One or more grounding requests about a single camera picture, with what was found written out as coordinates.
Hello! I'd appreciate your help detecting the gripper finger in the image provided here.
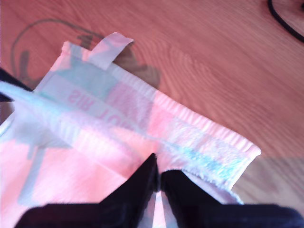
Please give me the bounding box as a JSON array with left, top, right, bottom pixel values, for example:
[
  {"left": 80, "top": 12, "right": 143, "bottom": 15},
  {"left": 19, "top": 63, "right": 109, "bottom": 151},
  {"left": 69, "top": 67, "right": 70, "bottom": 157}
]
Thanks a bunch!
[
  {"left": 160, "top": 170, "right": 304, "bottom": 228},
  {"left": 15, "top": 153, "right": 159, "bottom": 228},
  {"left": 0, "top": 93, "right": 14, "bottom": 103},
  {"left": 0, "top": 68, "right": 33, "bottom": 91}
]

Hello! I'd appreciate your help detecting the pink white checked tea towel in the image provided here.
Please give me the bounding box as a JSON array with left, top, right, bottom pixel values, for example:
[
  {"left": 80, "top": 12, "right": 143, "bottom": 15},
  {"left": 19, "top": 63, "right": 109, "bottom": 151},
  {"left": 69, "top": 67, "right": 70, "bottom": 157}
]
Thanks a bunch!
[{"left": 0, "top": 32, "right": 262, "bottom": 228}]

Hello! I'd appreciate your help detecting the black desk cable with plug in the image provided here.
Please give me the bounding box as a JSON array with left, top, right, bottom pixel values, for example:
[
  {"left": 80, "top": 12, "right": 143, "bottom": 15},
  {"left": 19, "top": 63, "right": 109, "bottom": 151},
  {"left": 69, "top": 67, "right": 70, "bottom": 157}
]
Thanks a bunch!
[{"left": 267, "top": 0, "right": 304, "bottom": 42}]

